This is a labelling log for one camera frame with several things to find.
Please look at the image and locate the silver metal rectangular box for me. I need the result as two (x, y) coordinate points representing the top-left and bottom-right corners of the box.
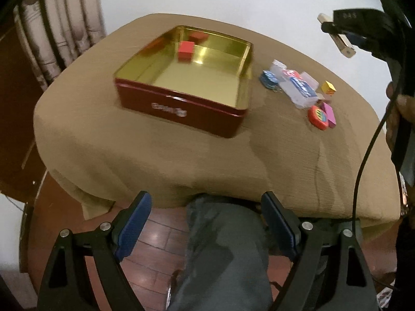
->
(317, 13), (356, 58)

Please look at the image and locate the clear box with red content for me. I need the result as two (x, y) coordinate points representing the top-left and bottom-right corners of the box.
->
(300, 72), (319, 91)

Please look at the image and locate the pink eraser block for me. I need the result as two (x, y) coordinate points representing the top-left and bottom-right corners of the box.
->
(321, 103), (336, 129)

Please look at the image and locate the patterned curtain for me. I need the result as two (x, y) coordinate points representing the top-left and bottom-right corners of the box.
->
(13, 0), (106, 91)

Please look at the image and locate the black cable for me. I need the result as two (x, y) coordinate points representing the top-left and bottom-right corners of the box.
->
(351, 0), (413, 228)

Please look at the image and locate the red gold tin box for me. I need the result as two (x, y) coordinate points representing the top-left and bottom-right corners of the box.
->
(113, 25), (253, 138)

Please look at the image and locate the wooden cabinet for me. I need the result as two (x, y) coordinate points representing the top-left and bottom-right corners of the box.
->
(1, 19), (46, 202)

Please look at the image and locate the red round tape measure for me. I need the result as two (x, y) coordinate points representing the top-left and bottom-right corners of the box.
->
(307, 105), (328, 131)

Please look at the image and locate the person grey trouser leg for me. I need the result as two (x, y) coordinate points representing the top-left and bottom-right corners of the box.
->
(168, 193), (273, 310)

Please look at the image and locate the yellow red striped cube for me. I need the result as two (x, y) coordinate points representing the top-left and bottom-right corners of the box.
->
(321, 81), (336, 96)

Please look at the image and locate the person right hand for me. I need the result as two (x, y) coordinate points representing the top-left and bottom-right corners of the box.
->
(385, 95), (415, 152)

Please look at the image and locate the blue striped keychain pouch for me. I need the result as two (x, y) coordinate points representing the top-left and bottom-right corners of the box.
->
(259, 70), (281, 91)

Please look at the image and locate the small dark red box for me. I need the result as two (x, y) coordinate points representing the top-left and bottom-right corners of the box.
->
(316, 93), (332, 106)

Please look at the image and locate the clear box blue label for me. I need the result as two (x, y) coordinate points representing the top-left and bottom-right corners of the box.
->
(270, 60), (318, 109)

